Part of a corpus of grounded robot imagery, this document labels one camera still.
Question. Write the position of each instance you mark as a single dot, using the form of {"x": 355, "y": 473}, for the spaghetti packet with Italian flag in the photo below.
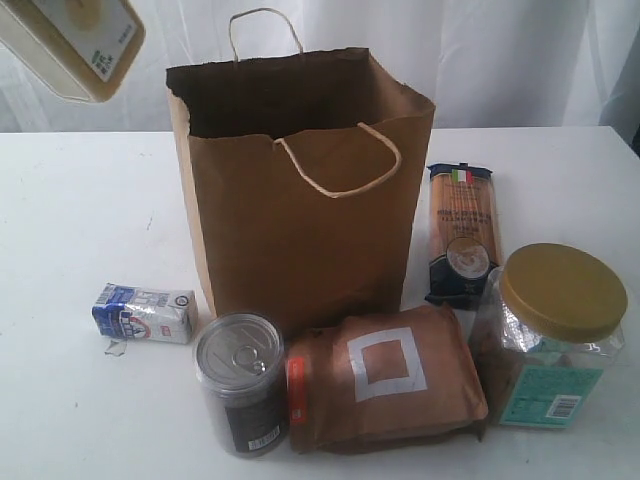
{"x": 464, "y": 241}

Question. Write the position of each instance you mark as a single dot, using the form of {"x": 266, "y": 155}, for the gold lid clear jar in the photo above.
{"x": 547, "y": 327}

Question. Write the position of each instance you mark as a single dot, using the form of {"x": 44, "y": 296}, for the dark tea clear can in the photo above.
{"x": 240, "y": 363}

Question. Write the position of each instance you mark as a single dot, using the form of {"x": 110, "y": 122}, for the brown paper bag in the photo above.
{"x": 301, "y": 176}

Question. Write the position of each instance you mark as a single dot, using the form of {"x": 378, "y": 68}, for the white backdrop curtain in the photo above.
{"x": 483, "y": 63}

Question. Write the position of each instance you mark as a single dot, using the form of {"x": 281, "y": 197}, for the blue white milk carton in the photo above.
{"x": 135, "y": 313}

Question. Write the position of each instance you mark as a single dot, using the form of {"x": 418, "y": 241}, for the yellow millet plastic bottle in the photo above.
{"x": 81, "y": 50}

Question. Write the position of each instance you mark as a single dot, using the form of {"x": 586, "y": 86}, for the brown kraft pouch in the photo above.
{"x": 378, "y": 382}

